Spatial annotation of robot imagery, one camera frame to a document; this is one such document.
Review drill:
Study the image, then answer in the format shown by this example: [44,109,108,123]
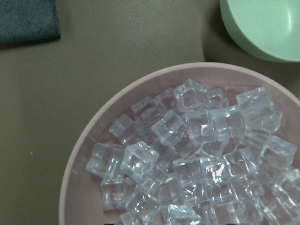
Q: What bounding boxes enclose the pile of clear ice cubes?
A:
[85,79,300,225]

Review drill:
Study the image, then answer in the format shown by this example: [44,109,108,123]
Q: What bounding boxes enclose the pink bowl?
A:
[59,62,300,225]

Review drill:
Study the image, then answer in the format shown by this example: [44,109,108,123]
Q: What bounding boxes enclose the mint green bowl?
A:
[220,0,300,62]

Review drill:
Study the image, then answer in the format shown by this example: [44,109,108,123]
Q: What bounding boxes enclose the grey folded cloth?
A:
[0,0,60,45]

